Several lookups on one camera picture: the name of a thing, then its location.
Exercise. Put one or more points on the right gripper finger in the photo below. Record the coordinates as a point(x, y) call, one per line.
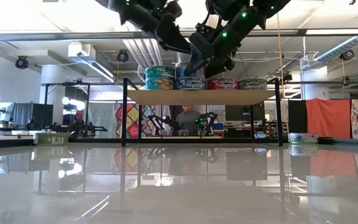
point(199, 51)
point(221, 67)

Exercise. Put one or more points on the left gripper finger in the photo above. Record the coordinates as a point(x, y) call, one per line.
point(176, 35)

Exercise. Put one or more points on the red labelled can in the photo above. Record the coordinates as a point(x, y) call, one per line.
point(222, 84)

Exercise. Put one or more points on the pink and blue labelled can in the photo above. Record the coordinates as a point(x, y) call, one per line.
point(180, 71)

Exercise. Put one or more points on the dark blue labelled can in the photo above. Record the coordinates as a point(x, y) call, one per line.
point(260, 135)
point(191, 84)

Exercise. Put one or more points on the green can with gold lid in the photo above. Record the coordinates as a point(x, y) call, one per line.
point(252, 84)

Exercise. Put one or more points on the teal and yellow labelled can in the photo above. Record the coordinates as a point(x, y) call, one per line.
point(160, 72)
point(160, 84)

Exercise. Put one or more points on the black background robot arm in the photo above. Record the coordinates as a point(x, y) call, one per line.
point(160, 121)
point(208, 119)

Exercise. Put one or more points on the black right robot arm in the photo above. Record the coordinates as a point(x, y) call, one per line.
point(259, 6)

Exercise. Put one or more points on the black panel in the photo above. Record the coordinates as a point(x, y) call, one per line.
point(297, 116)

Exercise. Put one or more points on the black overhead rig beam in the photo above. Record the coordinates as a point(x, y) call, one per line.
point(57, 35)

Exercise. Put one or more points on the orange cloth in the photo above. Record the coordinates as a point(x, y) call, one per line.
point(328, 118)

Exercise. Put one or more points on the black background robot rig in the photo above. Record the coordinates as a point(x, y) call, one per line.
point(82, 128)

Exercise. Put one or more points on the background monitor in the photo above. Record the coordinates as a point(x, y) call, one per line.
point(5, 112)

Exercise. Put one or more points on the white glossy table sheet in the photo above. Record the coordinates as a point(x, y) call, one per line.
point(73, 193)

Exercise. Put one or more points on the silver ceiling duct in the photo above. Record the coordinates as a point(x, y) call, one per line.
point(183, 58)

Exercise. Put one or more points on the wooden shelf with black frame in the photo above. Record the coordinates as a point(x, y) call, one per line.
point(197, 97)

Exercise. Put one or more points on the black round ceiling camera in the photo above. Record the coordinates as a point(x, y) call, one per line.
point(347, 55)
point(21, 62)
point(122, 56)

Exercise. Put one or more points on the black background frame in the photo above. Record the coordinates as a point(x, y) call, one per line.
point(88, 102)

